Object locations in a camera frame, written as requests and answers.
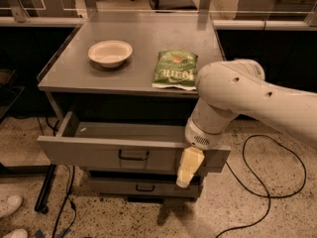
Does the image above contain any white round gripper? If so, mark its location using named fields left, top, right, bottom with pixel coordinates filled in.
left=176, top=98, right=238, bottom=188

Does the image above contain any grey top drawer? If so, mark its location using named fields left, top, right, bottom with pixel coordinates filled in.
left=37, top=111, right=232, bottom=177

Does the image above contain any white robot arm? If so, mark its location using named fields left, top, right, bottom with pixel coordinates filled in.
left=176, top=59, right=317, bottom=187

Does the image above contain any grey metal drawer cabinet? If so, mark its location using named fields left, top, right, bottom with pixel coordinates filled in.
left=39, top=12, right=230, bottom=187

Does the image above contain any green chip bag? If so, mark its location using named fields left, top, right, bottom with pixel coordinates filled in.
left=152, top=50, right=198, bottom=91

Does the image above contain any white paper bowl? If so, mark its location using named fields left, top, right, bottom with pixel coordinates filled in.
left=88, top=41, right=133, bottom=68

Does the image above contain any white shoe lower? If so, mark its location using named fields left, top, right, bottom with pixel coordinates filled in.
left=2, top=229, right=28, bottom=238

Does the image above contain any clear acrylic barrier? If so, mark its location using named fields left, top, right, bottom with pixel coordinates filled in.
left=1, top=0, right=317, bottom=27

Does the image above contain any black floor cable right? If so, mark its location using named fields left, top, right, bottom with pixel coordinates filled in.
left=213, top=134, right=307, bottom=238

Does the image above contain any black cables left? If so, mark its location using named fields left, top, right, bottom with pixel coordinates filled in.
left=36, top=116, right=77, bottom=238

